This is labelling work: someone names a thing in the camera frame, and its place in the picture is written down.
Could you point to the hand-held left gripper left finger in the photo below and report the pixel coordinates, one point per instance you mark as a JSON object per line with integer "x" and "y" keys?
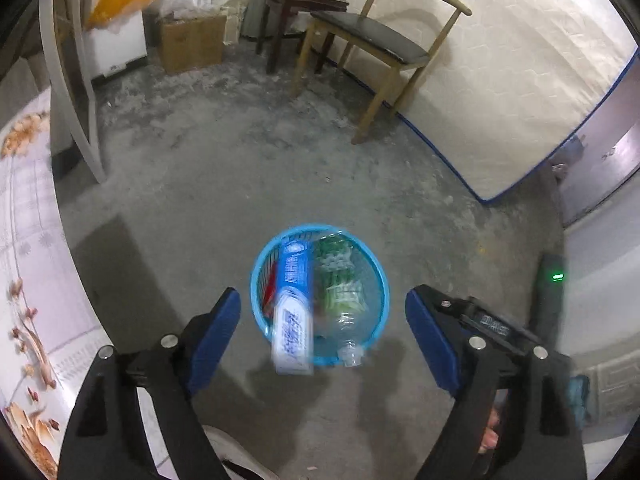
{"x": 215, "y": 340}

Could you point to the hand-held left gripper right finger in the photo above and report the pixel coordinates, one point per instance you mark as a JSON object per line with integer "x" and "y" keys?
{"x": 430, "y": 340}

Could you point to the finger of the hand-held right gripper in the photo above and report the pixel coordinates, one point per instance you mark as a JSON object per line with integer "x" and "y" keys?
{"x": 495, "y": 327}

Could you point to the blue plastic waste basket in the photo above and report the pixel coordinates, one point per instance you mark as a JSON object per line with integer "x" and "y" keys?
{"x": 376, "y": 310}

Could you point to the red printed snack bag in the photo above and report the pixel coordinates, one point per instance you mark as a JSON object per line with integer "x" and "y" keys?
{"x": 270, "y": 287}

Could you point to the blue white toothpaste box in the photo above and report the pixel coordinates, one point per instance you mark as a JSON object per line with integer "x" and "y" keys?
{"x": 292, "y": 325}

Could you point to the green plastic bottle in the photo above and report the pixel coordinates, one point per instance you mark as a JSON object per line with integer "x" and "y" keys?
{"x": 340, "y": 285}

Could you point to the person's right hand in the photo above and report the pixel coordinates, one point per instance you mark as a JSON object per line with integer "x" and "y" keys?
{"x": 490, "y": 440}

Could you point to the person's white shoe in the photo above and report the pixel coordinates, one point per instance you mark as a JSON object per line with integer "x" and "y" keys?
{"x": 225, "y": 450}

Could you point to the small blue grey object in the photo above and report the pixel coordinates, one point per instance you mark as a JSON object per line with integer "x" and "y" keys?
{"x": 567, "y": 157}

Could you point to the purple door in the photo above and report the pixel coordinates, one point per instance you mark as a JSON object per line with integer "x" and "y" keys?
{"x": 610, "y": 160}

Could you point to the floral tablecloth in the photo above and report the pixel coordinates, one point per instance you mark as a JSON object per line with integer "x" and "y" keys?
{"x": 30, "y": 260}

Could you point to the white mattress with blue edge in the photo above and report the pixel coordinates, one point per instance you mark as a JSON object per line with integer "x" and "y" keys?
{"x": 525, "y": 60}

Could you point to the cardboard box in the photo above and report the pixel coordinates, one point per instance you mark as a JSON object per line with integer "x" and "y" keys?
{"x": 192, "y": 42}

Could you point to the wooden chair with dark seat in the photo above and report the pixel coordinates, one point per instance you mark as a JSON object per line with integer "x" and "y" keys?
{"x": 370, "y": 35}

